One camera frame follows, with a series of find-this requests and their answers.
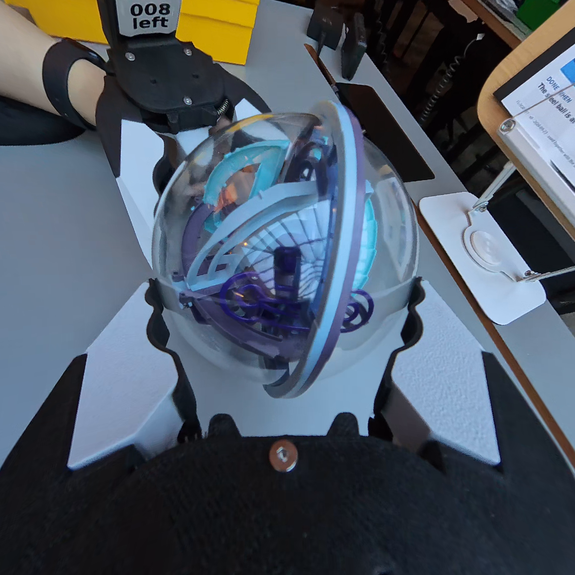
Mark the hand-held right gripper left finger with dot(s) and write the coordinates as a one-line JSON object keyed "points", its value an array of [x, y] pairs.
{"points": [[121, 382]]}

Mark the clear plastic maze ball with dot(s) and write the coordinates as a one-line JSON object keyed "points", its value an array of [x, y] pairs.
{"points": [[278, 251]]}

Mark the green box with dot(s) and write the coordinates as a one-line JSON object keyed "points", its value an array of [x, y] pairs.
{"points": [[543, 13]]}

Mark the white document stand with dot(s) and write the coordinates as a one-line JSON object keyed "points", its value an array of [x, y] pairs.
{"points": [[449, 233]]}

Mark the person's left hand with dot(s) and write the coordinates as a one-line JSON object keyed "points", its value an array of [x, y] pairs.
{"points": [[85, 87]]}

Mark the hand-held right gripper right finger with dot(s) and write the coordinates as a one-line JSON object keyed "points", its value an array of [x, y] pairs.
{"points": [[444, 386]]}

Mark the printed instruction sheet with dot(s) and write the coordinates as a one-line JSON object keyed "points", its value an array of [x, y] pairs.
{"points": [[539, 103]]}

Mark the person's left forearm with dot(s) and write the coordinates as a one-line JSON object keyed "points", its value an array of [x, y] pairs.
{"points": [[22, 58]]}

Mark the black flat pad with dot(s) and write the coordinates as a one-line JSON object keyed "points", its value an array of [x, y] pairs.
{"points": [[386, 130]]}

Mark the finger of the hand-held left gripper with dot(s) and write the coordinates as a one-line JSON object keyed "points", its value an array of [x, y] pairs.
{"points": [[245, 110], [134, 152]]}

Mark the black rectangular block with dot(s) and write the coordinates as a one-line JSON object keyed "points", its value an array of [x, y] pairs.
{"points": [[353, 45]]}

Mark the yellow box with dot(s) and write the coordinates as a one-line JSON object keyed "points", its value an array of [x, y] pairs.
{"points": [[224, 20], [215, 47]]}

